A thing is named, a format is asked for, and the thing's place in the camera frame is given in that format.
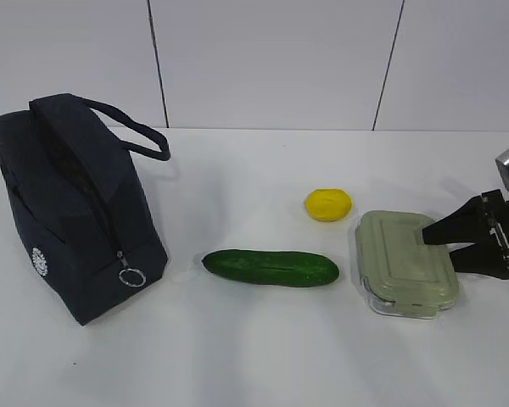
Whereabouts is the silver zipper pull ring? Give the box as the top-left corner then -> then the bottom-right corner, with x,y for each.
118,265 -> 146,288

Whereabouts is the yellow lemon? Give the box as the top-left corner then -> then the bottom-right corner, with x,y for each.
304,189 -> 353,222

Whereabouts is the green cucumber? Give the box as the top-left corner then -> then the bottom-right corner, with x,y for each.
202,249 -> 340,287

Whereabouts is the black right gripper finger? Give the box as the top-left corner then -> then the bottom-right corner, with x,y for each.
450,243 -> 507,280
422,196 -> 488,245

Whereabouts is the glass container with green lid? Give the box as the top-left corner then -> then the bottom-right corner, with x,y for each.
355,210 -> 460,319

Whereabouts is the navy blue lunch bag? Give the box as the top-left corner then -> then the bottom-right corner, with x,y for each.
0,93 -> 171,325

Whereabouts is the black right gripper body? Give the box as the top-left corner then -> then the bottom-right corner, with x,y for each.
481,189 -> 509,275

